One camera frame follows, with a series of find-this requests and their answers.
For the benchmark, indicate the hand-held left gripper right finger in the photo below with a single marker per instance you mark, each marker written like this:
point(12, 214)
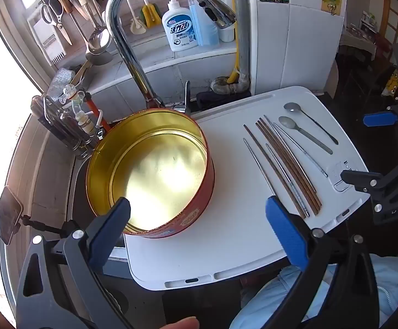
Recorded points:
point(286, 233)

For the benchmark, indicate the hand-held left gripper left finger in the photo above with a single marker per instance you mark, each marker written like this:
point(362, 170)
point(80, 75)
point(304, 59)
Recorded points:
point(111, 226)

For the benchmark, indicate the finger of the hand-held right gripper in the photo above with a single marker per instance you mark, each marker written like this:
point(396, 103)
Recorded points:
point(361, 181)
point(380, 120)

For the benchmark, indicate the wooden chopstick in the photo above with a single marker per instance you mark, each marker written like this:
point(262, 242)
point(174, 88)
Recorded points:
point(286, 168)
point(293, 163)
point(274, 171)
point(290, 166)

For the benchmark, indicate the metal chopstick with patterned end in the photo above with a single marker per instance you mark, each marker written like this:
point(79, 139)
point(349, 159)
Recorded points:
point(301, 150)

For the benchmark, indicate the round red gold tin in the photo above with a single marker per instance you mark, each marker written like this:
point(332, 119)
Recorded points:
point(151, 164)

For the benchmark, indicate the person's left hand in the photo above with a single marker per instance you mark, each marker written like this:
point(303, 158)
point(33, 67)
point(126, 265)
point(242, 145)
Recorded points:
point(183, 324)

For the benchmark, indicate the white plastic board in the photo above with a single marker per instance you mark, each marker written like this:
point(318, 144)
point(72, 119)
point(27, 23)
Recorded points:
point(233, 240)

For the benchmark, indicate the grey metal spoon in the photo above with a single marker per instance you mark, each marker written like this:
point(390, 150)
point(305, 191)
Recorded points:
point(285, 121)

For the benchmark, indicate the person's light blue clothing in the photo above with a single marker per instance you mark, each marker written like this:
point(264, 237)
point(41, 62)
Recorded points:
point(391, 291)

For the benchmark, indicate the red water pipe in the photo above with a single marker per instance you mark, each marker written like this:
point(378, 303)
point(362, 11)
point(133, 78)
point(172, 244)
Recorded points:
point(94, 109)

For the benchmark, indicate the grey drain pipe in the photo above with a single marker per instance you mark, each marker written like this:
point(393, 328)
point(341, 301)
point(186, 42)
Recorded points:
point(243, 34)

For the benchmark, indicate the chrome kitchen faucet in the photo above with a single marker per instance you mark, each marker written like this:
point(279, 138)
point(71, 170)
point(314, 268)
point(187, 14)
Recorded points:
point(127, 54)

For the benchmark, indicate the white plastic cup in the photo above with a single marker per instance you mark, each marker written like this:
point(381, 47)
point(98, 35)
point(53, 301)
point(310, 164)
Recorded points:
point(226, 32)

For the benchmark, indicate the metal ladle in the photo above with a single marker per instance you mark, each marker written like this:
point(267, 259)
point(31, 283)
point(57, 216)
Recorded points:
point(97, 37)

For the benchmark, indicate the white dish soap bottle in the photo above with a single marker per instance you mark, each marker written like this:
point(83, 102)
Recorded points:
point(180, 24)

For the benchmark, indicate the yellow green sponge brush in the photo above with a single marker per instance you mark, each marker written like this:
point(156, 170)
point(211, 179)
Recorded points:
point(150, 14)

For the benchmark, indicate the kitchen scissors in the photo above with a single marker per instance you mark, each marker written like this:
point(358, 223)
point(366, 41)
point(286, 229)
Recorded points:
point(53, 12)

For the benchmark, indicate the smartphone on mount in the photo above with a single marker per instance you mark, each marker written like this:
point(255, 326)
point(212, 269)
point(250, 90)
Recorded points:
point(8, 214)

